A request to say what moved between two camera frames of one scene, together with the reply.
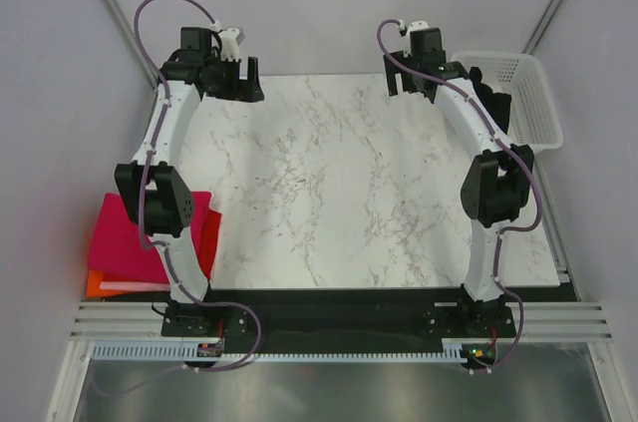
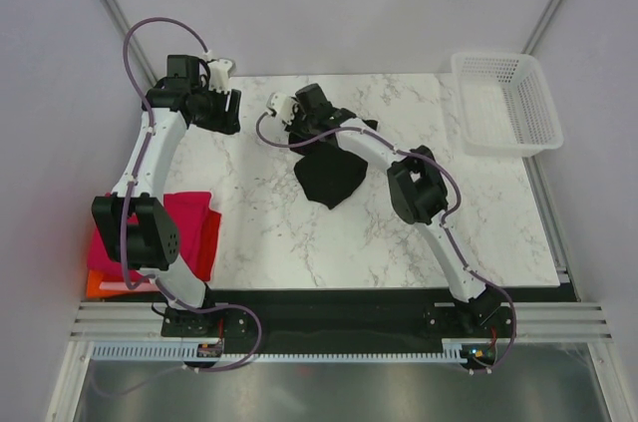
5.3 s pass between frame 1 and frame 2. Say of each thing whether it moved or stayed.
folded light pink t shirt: stayed
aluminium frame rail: stayed
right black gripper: moved
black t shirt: moved
